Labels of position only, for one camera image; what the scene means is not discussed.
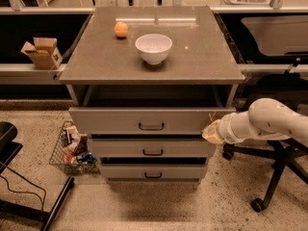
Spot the grey drawer cabinet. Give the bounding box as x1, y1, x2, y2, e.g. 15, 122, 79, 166
61, 7, 244, 183

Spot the grey drawer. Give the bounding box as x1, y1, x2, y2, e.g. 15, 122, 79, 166
100, 165, 207, 179
89, 139, 216, 158
69, 107, 235, 135

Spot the black office chair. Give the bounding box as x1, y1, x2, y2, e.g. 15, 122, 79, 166
221, 57, 308, 214

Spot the open cardboard box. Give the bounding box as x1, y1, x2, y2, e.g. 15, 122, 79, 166
21, 38, 63, 70

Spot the grey middle drawer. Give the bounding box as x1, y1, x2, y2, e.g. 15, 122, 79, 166
89, 139, 216, 158

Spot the grey top drawer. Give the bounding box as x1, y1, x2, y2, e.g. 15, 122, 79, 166
69, 107, 235, 135

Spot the wire mesh basket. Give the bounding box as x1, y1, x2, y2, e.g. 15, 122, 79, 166
49, 121, 100, 176

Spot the white ceramic bowl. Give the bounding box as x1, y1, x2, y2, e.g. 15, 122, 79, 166
135, 34, 172, 64

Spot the black stand with cable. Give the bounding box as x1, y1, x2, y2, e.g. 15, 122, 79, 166
0, 120, 75, 231

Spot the orange fruit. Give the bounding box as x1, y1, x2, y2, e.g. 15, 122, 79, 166
114, 21, 128, 38

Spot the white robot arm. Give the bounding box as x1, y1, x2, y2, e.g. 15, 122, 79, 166
202, 98, 308, 146

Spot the grey bottom drawer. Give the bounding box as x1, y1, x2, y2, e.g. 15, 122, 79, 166
100, 165, 207, 179

